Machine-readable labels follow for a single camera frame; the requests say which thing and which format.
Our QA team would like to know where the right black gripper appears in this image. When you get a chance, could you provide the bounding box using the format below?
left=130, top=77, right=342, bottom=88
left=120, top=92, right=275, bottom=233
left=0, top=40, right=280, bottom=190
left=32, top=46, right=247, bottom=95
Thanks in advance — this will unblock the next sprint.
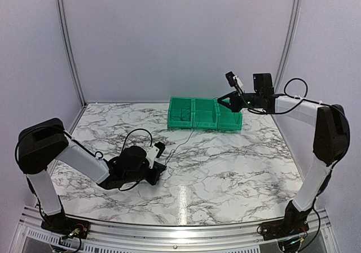
left=217, top=90, right=262, bottom=113

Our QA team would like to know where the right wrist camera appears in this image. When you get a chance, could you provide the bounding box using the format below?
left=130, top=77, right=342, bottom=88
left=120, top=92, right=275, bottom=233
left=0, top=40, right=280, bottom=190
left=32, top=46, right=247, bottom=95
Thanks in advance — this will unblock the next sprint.
left=225, top=71, right=243, bottom=91

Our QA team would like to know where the right green storage bin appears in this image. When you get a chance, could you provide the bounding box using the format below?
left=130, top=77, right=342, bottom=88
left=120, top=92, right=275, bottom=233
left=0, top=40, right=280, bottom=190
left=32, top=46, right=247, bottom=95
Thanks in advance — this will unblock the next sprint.
left=218, top=104, right=243, bottom=131

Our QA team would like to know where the middle green storage bin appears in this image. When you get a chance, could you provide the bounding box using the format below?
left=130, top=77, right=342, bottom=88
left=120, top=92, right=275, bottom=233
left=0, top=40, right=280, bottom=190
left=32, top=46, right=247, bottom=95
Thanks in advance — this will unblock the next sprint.
left=193, top=98, right=219, bottom=130

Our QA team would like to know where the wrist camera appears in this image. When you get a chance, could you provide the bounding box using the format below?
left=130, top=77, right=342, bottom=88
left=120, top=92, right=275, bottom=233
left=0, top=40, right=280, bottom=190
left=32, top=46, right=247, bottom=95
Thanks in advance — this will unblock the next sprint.
left=146, top=142, right=165, bottom=169
left=225, top=71, right=243, bottom=91

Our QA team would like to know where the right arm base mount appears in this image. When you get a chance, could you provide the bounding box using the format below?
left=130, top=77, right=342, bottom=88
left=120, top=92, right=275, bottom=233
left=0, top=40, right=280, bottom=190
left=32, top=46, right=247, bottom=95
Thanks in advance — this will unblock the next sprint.
left=257, top=219, right=309, bottom=241

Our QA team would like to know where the green storage bin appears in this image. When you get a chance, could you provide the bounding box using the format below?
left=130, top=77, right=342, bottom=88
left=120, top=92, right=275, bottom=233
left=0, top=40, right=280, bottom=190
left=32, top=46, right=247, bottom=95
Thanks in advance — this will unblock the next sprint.
left=167, top=97, right=193, bottom=129
left=193, top=98, right=219, bottom=130
left=218, top=104, right=243, bottom=131

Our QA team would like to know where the left green storage bin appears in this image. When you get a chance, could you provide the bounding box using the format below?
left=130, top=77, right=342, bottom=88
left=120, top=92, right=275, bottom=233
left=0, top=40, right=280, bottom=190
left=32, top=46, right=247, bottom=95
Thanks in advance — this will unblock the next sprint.
left=167, top=97, right=193, bottom=129

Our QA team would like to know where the front aluminium rail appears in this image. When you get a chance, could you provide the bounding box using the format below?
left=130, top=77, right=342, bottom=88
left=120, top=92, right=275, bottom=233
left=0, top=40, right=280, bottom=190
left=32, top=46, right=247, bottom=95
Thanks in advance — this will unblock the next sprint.
left=10, top=209, right=341, bottom=252

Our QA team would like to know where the light blue cable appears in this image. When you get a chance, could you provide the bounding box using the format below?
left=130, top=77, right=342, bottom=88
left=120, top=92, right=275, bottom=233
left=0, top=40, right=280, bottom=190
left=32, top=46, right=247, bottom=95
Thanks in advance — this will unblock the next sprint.
left=171, top=106, right=192, bottom=123

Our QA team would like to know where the dark blue cable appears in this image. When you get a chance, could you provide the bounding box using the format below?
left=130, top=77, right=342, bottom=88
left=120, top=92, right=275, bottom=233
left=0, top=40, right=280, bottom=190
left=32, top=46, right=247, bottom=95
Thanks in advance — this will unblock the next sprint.
left=165, top=120, right=201, bottom=166

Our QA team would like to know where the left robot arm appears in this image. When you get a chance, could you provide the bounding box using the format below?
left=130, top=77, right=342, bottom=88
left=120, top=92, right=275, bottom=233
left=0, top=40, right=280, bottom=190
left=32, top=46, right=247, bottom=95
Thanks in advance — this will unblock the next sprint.
left=15, top=118, right=166, bottom=234

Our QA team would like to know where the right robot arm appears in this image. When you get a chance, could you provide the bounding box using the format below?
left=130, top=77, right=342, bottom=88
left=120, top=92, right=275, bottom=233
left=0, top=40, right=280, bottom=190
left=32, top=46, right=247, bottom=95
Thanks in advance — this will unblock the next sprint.
left=218, top=72, right=350, bottom=239

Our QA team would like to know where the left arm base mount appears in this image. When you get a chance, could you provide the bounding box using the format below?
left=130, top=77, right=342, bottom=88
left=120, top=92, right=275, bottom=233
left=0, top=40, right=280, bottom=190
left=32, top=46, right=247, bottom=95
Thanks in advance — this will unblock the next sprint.
left=41, top=217, right=90, bottom=239

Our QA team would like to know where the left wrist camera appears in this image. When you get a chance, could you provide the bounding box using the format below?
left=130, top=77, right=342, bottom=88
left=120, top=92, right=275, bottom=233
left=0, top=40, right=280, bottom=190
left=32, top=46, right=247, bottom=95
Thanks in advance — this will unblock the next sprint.
left=146, top=142, right=165, bottom=169

